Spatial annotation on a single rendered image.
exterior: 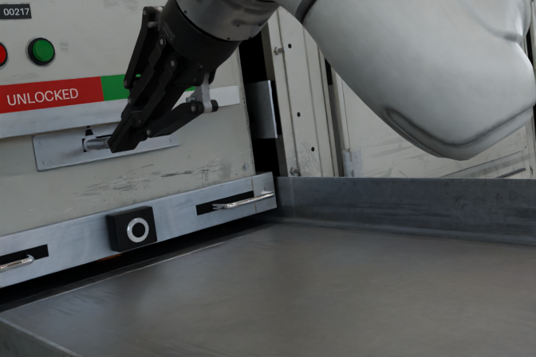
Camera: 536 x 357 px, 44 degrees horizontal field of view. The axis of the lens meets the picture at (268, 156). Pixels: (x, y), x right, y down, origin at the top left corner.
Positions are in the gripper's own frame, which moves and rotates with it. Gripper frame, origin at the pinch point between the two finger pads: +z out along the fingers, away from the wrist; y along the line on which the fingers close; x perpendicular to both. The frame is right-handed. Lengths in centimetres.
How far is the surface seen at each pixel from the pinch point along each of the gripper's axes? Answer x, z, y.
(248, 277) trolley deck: 8.2, 3.6, 19.2
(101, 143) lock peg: 2.1, 10.6, -4.5
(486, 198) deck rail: 33.2, -12.5, 23.3
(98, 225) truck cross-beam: 1.5, 19.0, 3.1
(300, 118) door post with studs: 37.4, 11.5, -3.5
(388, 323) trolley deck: 4.5, -16.1, 30.6
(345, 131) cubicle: 45.6, 11.5, 0.4
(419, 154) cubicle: 65, 15, 7
